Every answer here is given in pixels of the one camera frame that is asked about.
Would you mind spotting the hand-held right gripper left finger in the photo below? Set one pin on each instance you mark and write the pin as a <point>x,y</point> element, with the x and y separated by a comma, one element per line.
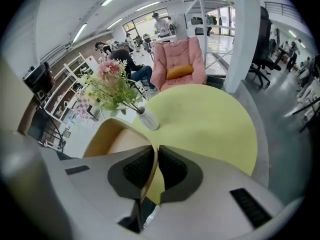
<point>100,184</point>

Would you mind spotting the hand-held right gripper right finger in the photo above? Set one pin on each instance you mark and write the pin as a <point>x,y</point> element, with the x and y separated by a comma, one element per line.
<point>212,199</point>

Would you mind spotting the round green cloth table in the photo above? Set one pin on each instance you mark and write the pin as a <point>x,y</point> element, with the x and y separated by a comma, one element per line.
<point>200,124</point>

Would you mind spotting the pink checkered chair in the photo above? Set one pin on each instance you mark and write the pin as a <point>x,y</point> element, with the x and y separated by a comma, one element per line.
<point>83,109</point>

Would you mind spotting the white ribbed vase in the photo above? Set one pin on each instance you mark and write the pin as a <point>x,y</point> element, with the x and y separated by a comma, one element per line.
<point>150,120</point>

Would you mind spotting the pink flower bouquet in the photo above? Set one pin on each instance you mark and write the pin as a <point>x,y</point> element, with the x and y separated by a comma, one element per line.
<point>107,69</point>

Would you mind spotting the black box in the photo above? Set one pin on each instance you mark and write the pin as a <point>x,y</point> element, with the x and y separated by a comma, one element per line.
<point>216,82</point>

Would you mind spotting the orange cushion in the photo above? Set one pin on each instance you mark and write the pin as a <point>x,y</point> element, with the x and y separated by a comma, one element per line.
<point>180,71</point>

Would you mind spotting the pink armchair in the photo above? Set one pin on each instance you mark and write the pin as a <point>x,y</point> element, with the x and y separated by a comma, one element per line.
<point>180,54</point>

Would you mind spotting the white metal rack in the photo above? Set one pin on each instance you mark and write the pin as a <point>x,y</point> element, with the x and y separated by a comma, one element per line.
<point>220,46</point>

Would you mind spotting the black framed window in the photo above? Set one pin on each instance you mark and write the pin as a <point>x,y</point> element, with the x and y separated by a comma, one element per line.
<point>140,21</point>

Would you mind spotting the white pillar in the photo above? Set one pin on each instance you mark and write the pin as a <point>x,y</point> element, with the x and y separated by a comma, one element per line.
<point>242,34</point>

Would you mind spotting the black camera on tripod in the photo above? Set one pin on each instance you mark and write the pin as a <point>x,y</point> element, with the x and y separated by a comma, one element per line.
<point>37,81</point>

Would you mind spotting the white wall shelf unit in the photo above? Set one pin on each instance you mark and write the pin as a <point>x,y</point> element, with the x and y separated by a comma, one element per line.
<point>65,69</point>

